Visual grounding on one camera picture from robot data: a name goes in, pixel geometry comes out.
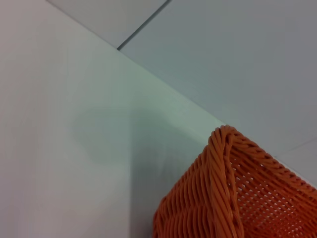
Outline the orange woven plastic basket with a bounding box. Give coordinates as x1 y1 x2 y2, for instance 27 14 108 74
152 125 317 238

